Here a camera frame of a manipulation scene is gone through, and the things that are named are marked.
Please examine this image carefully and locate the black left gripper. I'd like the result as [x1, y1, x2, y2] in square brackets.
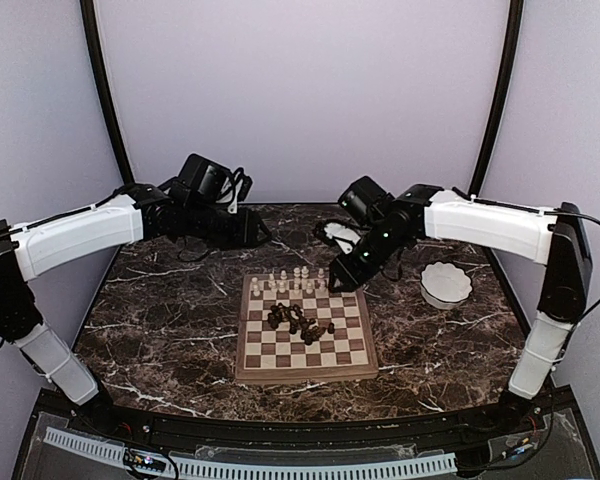
[184, 200, 273, 250]

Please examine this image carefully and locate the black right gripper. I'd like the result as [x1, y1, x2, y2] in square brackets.
[328, 223, 408, 292]

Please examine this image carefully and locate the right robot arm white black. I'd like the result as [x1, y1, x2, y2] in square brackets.
[316, 176, 593, 434]

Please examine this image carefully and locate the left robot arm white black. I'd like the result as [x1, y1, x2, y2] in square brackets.
[0, 184, 271, 436]

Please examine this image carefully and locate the pile of dark chess pieces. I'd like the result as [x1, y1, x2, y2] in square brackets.
[267, 303, 335, 346]

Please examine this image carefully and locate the wooden chess board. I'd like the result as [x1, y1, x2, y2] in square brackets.
[235, 268, 379, 385]

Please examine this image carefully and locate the white bishop right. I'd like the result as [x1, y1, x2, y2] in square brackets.
[318, 268, 326, 291]

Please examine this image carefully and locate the white bishop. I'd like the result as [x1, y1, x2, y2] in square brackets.
[318, 268, 326, 291]
[279, 270, 288, 291]

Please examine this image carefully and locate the white king piece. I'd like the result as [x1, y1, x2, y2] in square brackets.
[293, 267, 302, 291]

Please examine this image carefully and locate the white bishop left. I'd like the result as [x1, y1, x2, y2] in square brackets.
[279, 270, 288, 291]

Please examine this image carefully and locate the white knight left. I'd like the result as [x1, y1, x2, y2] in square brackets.
[268, 273, 277, 290]

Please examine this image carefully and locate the white scalloped bowl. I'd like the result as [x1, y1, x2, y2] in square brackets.
[420, 262, 473, 310]

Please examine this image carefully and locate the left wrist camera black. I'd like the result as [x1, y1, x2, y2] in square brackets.
[171, 153, 231, 204]

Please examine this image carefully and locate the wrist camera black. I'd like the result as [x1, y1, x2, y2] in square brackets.
[338, 176, 394, 226]
[171, 153, 231, 204]

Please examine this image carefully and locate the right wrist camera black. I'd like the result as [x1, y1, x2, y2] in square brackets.
[338, 176, 394, 226]

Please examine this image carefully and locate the black front rail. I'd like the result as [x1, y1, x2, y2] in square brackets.
[144, 412, 466, 449]

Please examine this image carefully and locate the white slotted cable duct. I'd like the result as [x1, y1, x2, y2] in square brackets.
[43, 427, 457, 479]

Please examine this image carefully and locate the left black corner post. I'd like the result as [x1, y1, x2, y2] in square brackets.
[79, 0, 135, 186]

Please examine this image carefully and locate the black corner post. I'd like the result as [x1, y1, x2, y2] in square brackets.
[468, 0, 525, 195]
[79, 0, 135, 186]

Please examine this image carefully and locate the right black corner post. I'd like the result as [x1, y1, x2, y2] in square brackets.
[468, 0, 525, 195]

